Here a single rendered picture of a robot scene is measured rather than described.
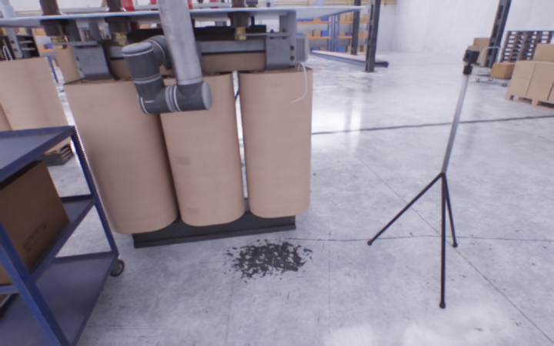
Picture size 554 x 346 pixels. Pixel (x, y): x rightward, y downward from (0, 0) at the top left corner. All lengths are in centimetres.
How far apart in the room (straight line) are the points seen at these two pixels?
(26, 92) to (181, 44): 280
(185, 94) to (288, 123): 63
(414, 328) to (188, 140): 145
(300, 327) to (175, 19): 139
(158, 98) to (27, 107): 269
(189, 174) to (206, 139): 23
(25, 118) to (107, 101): 226
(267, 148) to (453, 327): 127
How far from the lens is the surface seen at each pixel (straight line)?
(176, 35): 113
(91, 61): 166
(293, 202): 179
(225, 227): 201
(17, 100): 381
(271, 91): 152
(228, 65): 163
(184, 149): 161
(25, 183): 141
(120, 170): 174
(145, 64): 118
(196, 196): 173
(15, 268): 125
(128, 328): 171
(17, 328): 182
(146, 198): 179
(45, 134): 170
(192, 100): 116
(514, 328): 185
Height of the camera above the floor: 125
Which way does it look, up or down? 26 degrees down
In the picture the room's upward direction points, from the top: 2 degrees counter-clockwise
